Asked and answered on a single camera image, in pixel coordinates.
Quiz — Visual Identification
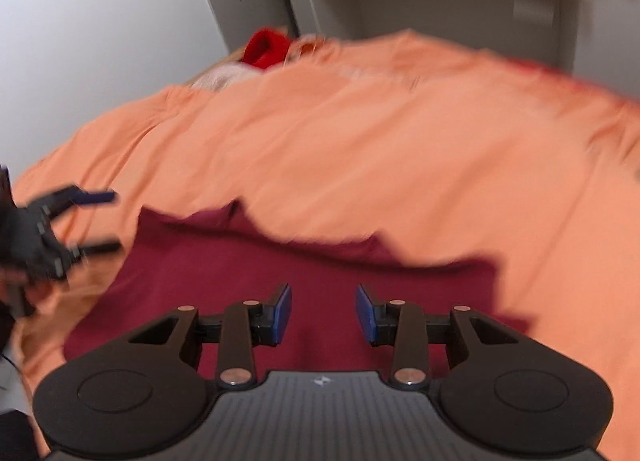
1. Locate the dark red long-sleeve shirt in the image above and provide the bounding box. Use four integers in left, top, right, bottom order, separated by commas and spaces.
63, 201, 530, 373

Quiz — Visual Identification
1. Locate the person's left hand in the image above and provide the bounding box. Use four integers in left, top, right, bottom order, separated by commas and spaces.
1, 267, 53, 318

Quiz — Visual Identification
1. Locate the orange duvet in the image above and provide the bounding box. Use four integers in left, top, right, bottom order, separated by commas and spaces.
14, 32, 639, 460

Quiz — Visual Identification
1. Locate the floral pink pillow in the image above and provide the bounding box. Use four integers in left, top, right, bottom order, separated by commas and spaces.
190, 62, 262, 92

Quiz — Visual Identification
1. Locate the bright red plush item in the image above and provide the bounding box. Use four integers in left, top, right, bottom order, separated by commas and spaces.
240, 28, 293, 70

